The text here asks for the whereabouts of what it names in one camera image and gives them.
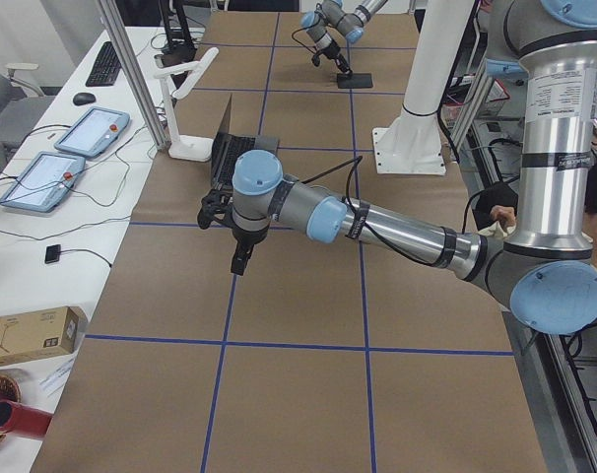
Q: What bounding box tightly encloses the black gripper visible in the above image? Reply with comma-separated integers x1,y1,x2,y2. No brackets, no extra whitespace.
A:
323,42,353,77
231,227,267,274

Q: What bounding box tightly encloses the black mouse pad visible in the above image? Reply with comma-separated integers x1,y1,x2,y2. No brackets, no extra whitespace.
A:
336,73,373,89

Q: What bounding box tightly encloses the grey laptop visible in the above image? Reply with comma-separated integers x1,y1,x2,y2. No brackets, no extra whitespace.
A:
211,95,280,191

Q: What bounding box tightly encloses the white desk lamp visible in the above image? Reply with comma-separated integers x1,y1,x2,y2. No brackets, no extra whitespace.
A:
153,46,220,162

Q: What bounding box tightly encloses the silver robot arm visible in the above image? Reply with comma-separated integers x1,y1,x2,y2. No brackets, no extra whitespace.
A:
232,1,597,335
300,0,387,79

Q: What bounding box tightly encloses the black desk mouse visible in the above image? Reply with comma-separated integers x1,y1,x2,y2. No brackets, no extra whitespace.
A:
72,92,97,106

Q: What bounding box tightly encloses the far blue teach pendant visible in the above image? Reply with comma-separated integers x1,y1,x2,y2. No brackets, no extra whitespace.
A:
54,106,130,159

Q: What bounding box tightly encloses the blue teach pendant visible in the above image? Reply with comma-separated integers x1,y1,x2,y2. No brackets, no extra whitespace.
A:
0,152,86,213
54,106,130,159

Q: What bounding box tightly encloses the small black puck device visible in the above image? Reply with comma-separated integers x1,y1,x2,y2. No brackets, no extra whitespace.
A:
44,244,62,264

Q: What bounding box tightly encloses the near blue teach pendant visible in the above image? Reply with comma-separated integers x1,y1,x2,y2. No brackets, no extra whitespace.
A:
0,152,86,213

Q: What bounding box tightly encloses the black keyboard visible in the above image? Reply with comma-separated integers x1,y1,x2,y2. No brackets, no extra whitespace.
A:
85,41,121,87

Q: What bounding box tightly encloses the cardboard box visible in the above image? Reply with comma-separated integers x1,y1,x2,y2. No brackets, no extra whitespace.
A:
0,306,87,367

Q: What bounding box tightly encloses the grey office chair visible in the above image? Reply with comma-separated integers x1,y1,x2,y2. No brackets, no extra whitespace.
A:
0,62,54,162

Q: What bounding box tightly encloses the red bottle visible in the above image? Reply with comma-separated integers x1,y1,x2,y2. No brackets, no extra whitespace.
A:
0,400,53,439

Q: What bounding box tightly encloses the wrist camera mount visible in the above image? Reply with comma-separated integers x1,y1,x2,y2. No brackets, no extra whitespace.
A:
197,189,234,230

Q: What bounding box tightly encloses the white camera stand column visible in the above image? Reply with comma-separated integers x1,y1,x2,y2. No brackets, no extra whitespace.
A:
372,0,476,175

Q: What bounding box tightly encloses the aluminium frame post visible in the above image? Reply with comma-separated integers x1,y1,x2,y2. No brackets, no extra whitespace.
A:
96,0,169,151

